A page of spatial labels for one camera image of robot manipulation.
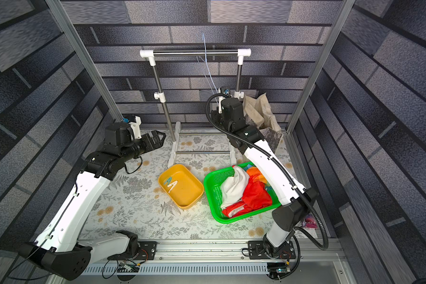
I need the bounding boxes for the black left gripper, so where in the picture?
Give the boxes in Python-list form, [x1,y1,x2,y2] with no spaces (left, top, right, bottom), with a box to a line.
[121,129,168,164]

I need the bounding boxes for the teal clothespin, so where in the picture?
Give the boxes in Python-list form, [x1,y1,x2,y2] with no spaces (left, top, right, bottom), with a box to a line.
[163,177,173,186]

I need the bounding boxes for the colourful orange white kids jacket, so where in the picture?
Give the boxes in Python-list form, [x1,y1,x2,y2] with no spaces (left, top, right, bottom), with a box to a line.
[220,165,273,218]

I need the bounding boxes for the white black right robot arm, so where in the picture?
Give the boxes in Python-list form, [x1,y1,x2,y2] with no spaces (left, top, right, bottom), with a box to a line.
[206,94,328,258]

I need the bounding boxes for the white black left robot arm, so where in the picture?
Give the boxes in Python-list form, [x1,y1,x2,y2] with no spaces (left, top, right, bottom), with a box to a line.
[18,122,166,280]

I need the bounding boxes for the yellow plastic tray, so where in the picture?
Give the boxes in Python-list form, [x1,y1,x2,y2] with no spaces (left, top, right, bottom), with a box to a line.
[158,164,204,210]

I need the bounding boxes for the metal clothes rack white joints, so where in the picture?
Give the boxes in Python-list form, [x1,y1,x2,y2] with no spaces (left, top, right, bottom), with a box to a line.
[140,49,252,167]

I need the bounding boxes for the green plastic basket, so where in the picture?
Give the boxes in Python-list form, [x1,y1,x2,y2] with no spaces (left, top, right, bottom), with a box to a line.
[204,162,280,224]

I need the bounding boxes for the beige printed paper bag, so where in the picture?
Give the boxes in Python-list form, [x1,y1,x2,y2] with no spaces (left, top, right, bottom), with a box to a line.
[243,93,283,152]

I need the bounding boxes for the purple plastic packet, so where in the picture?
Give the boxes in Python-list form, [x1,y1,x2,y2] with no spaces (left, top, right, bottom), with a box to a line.
[302,214,318,229]

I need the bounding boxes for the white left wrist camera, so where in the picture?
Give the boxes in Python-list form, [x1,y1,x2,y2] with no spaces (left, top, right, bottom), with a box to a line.
[123,116,142,140]

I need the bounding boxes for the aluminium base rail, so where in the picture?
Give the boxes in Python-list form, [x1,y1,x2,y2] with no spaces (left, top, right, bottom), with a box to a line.
[49,238,349,284]

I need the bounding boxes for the black corrugated cable conduit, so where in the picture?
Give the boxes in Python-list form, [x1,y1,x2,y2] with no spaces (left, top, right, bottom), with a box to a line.
[205,93,330,251]

